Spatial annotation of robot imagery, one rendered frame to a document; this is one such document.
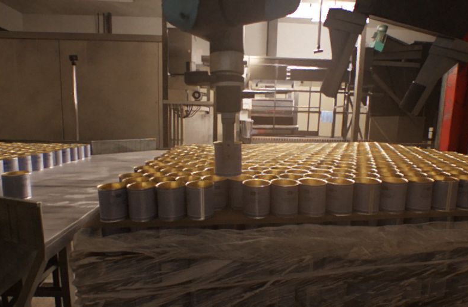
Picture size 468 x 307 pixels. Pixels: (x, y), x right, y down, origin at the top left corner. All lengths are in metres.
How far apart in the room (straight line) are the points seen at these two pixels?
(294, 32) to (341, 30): 9.36
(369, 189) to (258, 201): 0.27
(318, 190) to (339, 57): 0.34
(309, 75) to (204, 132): 1.74
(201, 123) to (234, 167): 3.00
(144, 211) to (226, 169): 0.21
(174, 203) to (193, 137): 3.00
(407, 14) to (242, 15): 0.21
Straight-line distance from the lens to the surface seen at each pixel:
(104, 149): 1.93
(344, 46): 0.35
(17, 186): 0.95
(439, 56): 0.44
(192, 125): 3.55
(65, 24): 10.79
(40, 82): 3.99
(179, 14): 0.45
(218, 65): 0.52
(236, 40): 0.54
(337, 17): 0.34
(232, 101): 0.48
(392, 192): 0.71
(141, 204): 0.60
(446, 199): 0.80
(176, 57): 3.11
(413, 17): 0.38
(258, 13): 0.41
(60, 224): 0.71
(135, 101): 3.42
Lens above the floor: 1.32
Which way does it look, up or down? 7 degrees down
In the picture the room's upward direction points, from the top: 1 degrees clockwise
